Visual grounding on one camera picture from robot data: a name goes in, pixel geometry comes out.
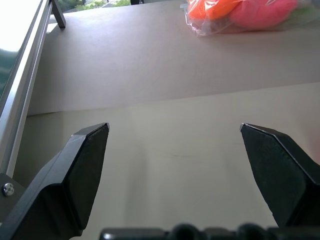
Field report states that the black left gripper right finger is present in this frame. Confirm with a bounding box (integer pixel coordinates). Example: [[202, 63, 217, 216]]
[[239, 122, 320, 229]]

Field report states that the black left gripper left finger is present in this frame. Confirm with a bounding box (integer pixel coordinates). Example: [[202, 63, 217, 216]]
[[0, 122, 110, 240]]

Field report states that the green plush toy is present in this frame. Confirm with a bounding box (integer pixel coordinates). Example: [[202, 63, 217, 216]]
[[287, 4, 320, 24]]

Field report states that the pink plush toy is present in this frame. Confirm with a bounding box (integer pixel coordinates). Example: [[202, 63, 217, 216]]
[[228, 0, 298, 27]]

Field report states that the clear plastic bag of toys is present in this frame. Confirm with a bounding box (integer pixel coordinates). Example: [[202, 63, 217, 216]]
[[180, 0, 320, 38]]

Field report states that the orange plush toy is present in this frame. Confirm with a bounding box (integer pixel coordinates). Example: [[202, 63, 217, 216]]
[[187, 0, 238, 20]]

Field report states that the green conveyor belt silver frame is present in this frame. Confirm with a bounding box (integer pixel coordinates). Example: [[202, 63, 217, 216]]
[[0, 0, 66, 223]]

